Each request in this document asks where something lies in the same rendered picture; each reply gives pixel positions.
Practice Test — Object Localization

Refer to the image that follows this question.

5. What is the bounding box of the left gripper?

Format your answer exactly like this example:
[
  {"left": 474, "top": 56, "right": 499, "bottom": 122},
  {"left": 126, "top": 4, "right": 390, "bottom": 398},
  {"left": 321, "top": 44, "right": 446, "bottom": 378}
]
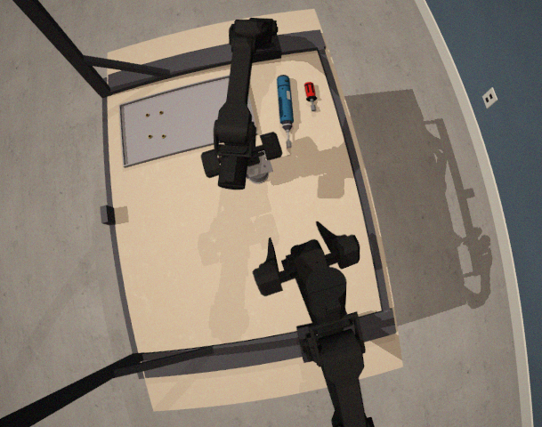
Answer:
[{"left": 201, "top": 132, "right": 282, "bottom": 178}]

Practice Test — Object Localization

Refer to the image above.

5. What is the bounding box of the blue cordless screwdriver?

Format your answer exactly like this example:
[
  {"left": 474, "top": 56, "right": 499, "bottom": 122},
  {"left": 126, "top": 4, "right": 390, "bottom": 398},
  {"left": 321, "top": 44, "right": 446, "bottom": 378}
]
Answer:
[{"left": 277, "top": 75, "right": 294, "bottom": 148}]

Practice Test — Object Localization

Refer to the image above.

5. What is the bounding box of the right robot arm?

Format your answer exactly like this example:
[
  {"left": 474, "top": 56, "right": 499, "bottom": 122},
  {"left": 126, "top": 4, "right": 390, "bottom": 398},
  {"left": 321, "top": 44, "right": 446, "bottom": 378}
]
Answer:
[{"left": 281, "top": 239, "right": 375, "bottom": 427}]

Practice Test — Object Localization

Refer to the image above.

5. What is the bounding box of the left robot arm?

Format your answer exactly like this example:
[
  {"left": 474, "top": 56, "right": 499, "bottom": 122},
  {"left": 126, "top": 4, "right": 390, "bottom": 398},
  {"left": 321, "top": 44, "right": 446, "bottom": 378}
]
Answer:
[{"left": 214, "top": 18, "right": 278, "bottom": 189}]

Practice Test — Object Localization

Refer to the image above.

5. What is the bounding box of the grey metal bracket with holes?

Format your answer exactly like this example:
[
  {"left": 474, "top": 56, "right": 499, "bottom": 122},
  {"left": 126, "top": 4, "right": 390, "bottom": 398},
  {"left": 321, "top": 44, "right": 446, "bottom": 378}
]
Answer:
[{"left": 247, "top": 150, "right": 273, "bottom": 179}]

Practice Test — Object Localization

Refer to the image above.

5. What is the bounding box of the red-handled screwdriver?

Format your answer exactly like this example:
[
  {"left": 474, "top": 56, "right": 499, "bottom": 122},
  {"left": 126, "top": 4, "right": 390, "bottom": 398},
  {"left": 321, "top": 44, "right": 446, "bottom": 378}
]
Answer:
[{"left": 304, "top": 82, "right": 317, "bottom": 111}]

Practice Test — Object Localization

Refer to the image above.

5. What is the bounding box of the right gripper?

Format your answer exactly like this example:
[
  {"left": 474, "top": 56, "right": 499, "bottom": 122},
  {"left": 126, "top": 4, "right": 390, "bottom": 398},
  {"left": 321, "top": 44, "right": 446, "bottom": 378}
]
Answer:
[{"left": 253, "top": 222, "right": 360, "bottom": 306}]

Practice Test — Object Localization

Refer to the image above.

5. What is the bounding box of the grey cylindrical module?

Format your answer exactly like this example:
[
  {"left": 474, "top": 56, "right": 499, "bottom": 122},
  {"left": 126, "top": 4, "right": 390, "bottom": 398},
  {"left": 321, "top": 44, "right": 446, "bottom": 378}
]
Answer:
[{"left": 249, "top": 173, "right": 269, "bottom": 184}]

